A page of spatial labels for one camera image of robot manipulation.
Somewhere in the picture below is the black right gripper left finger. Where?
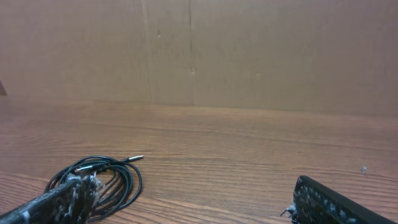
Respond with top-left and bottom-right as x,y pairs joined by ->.
1,174 -> 101,224

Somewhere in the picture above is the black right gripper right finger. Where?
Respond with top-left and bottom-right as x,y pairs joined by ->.
284,175 -> 395,224

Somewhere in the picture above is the black cable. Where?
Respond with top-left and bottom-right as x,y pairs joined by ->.
44,154 -> 144,222

